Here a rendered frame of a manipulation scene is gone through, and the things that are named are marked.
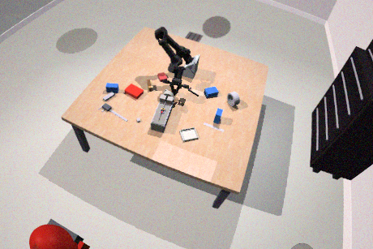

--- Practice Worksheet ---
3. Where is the grey ring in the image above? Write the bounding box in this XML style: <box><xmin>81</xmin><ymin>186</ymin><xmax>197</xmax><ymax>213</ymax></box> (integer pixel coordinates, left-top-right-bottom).
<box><xmin>226</xmin><ymin>92</ymin><xmax>240</xmax><ymax>106</ymax></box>

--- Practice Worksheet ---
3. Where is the blue rectangular block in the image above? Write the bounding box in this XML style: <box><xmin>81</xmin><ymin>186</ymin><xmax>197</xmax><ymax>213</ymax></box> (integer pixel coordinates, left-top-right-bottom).
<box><xmin>213</xmin><ymin>108</ymin><xmax>223</xmax><ymax>124</ymax></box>
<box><xmin>204</xmin><ymin>86</ymin><xmax>219</xmax><ymax>97</ymax></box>
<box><xmin>105</xmin><ymin>83</ymin><xmax>119</xmax><ymax>93</ymax></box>

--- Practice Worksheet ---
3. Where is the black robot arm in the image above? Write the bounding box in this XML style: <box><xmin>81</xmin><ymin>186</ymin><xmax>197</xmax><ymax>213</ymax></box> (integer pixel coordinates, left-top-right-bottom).
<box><xmin>154</xmin><ymin>27</ymin><xmax>194</xmax><ymax>85</ymax></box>

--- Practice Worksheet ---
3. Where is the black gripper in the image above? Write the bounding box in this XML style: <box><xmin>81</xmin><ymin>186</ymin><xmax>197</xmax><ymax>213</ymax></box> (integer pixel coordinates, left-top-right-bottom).
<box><xmin>162</xmin><ymin>74</ymin><xmax>189</xmax><ymax>96</ymax></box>

